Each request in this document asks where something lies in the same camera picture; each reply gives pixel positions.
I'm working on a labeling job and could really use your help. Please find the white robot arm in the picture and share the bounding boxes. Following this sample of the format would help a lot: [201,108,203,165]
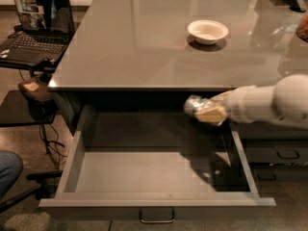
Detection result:
[194,75,308,129]

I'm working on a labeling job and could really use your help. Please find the metal drawer handle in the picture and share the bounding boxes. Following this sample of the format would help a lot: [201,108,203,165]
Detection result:
[139,208,175,224]

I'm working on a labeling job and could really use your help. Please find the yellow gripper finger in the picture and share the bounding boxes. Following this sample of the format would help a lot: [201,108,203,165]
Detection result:
[211,90,233,101]
[194,104,228,124]

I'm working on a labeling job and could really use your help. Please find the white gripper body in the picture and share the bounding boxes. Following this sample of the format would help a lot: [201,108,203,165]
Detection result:
[224,86,255,123]

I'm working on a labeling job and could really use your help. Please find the black laptop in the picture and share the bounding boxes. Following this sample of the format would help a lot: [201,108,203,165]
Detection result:
[0,0,75,67]

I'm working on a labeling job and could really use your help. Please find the brown object on counter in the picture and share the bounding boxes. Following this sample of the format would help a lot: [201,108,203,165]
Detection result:
[296,13,308,41]

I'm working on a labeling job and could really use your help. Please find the person's knee in jeans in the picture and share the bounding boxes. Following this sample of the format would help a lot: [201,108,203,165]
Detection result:
[0,151,23,199]

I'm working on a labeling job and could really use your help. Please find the black laptop stand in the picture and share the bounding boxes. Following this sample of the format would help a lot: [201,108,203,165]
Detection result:
[0,70,64,213]

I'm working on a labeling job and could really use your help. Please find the white paper bowl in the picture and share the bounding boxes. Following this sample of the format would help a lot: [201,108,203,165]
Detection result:
[188,20,229,45]

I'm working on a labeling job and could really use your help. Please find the black device with label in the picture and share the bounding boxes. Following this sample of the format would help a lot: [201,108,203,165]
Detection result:
[18,77,57,120]

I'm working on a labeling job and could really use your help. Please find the crushed 7up can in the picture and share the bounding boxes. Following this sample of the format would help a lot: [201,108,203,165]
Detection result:
[184,95,212,116]

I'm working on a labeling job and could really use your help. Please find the black cables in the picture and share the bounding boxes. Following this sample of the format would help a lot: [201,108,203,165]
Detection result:
[38,123,66,170]

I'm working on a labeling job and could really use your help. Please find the open grey top drawer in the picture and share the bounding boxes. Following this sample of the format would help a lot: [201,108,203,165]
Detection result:
[39,106,276,220]

